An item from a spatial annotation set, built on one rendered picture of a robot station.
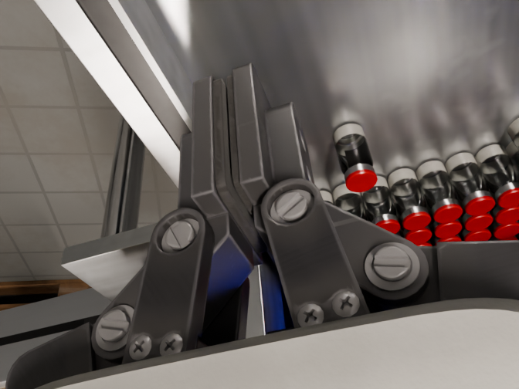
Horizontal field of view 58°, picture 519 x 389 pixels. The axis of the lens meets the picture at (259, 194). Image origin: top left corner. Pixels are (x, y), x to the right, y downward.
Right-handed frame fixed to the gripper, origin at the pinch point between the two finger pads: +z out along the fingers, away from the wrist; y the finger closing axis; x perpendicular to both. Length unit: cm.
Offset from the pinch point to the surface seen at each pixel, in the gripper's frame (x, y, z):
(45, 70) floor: -51, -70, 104
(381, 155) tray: -19.5, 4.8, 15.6
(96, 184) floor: -98, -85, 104
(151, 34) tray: -3.3, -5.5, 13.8
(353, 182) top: -16.0, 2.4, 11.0
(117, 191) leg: -37, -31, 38
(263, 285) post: -23.5, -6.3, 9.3
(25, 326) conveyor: -34, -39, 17
